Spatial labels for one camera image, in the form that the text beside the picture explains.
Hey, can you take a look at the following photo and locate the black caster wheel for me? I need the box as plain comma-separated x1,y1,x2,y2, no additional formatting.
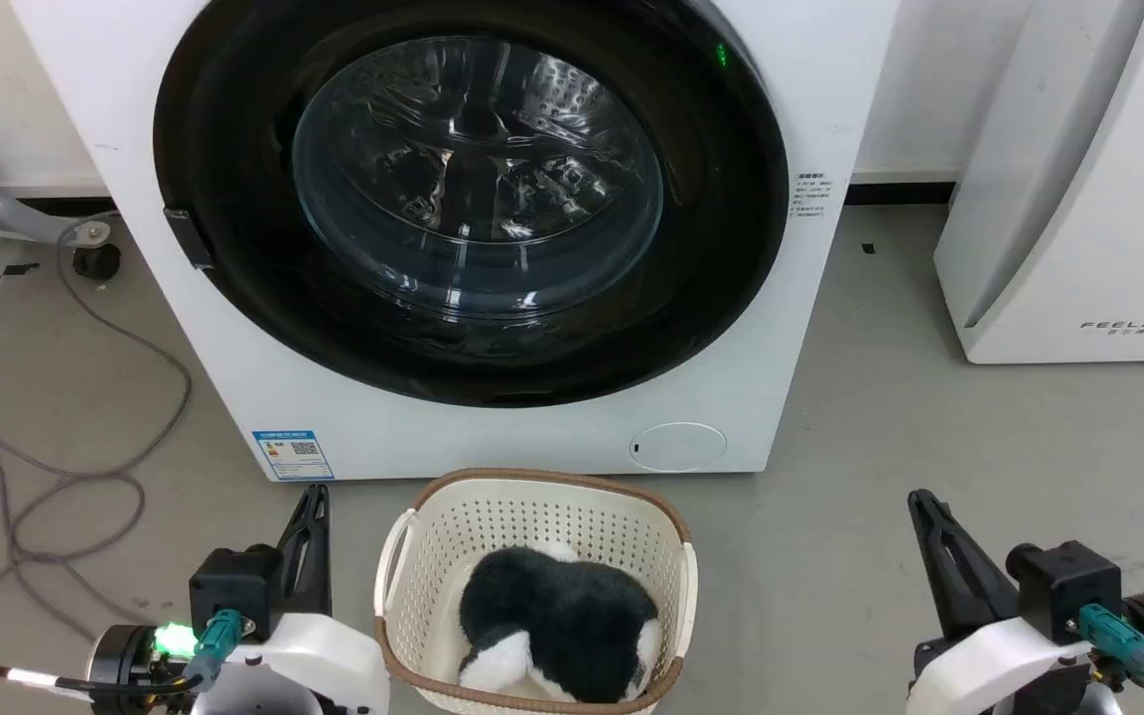
71,241,123,283

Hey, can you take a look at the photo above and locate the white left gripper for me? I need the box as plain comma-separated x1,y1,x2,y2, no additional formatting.
193,485,391,715

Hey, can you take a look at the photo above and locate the round black glass washer door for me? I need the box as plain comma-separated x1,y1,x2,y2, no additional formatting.
152,0,791,409

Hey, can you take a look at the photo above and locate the arm cable teal plug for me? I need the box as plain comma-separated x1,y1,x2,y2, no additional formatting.
1076,603,1144,715
0,609,245,696

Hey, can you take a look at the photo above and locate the left arm cable teal plug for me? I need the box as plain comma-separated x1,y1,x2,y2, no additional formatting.
0,609,245,696

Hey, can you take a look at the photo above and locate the white Feelbird floor appliance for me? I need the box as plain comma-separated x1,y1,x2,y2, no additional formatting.
932,0,1144,365

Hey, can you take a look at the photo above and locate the black and white plush toy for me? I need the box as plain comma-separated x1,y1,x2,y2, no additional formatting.
457,544,663,705

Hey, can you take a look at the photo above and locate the white front-load washing machine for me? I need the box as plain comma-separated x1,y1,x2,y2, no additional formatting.
9,0,901,484

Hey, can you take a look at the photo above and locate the right arm cable teal plug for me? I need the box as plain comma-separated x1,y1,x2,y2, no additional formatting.
1076,603,1144,715

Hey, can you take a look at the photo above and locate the cream plastic laundry basket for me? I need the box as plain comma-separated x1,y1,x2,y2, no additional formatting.
374,468,700,715

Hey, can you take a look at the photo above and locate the grey power cable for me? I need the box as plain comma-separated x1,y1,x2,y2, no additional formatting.
0,216,195,656

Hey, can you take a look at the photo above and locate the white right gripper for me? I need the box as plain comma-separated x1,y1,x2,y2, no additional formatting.
907,489,1097,715

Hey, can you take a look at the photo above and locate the blue energy label sticker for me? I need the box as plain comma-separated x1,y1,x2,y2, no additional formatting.
251,429,336,483

